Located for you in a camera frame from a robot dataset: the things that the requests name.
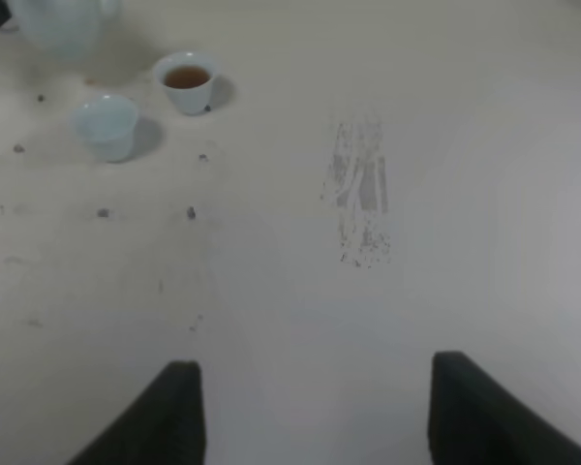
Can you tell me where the light blue teacup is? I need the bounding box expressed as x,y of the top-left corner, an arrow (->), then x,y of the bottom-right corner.
152,51 -> 218,115
71,94 -> 139,163

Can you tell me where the light blue porcelain teapot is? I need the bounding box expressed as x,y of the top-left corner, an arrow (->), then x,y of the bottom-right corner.
7,0 -> 122,59

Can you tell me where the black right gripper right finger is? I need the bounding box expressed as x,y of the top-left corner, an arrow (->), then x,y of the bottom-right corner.
427,352 -> 581,465

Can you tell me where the far light blue teacup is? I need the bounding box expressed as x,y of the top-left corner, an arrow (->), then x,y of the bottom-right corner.
152,51 -> 218,115

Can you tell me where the near light blue teacup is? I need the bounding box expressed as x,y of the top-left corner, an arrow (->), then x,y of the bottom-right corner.
71,94 -> 139,163

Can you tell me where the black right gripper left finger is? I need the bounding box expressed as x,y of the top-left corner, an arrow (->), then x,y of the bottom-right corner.
71,361 -> 207,465

